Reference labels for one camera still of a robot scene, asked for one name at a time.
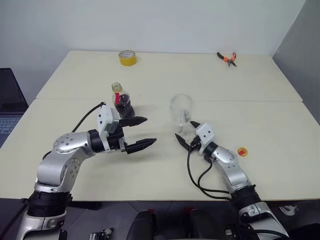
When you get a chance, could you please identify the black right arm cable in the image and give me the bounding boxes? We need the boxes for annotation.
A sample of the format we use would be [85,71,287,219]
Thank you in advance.
[186,139,232,201]

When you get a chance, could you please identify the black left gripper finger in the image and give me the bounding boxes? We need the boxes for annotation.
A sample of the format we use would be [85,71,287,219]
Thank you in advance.
[119,116,148,127]
[125,137,158,156]

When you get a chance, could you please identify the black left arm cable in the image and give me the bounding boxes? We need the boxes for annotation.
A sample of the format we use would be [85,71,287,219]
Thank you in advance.
[71,101,106,133]

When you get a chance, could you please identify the yellow tape roll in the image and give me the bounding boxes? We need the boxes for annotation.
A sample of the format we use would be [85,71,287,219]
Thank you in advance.
[118,49,138,67]

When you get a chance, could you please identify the orange and black pliers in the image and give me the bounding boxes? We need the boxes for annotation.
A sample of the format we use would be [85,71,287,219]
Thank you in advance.
[216,51,239,68]

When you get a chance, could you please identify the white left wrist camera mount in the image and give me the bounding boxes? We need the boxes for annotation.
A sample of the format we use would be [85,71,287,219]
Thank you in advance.
[96,104,121,153]

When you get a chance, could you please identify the grey partition panel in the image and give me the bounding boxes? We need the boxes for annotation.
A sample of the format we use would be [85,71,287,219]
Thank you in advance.
[271,0,320,127]

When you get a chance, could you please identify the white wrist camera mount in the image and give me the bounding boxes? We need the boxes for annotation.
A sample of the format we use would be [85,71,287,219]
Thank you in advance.
[195,122,216,154]
[96,104,121,153]

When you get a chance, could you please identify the plastic bottle with dark contents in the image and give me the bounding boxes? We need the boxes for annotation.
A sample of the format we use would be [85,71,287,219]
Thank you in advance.
[110,82,137,119]

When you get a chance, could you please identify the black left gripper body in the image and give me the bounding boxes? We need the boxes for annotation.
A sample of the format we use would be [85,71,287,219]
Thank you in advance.
[106,118,130,154]

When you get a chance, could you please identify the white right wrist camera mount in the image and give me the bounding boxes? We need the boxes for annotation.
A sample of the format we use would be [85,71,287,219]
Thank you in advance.
[195,122,216,154]

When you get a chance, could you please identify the dark laptop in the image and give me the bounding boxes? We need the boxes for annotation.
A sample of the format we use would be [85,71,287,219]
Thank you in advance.
[0,67,29,149]

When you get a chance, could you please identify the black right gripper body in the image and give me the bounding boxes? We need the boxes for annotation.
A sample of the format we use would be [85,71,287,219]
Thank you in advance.
[190,135,201,151]

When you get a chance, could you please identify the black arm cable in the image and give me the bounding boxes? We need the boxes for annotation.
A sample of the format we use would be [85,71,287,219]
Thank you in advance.
[186,139,232,201]
[71,101,106,133]

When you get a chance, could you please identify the clear plastic cup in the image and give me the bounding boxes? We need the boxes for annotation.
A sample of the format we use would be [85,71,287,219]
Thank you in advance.
[169,93,194,135]

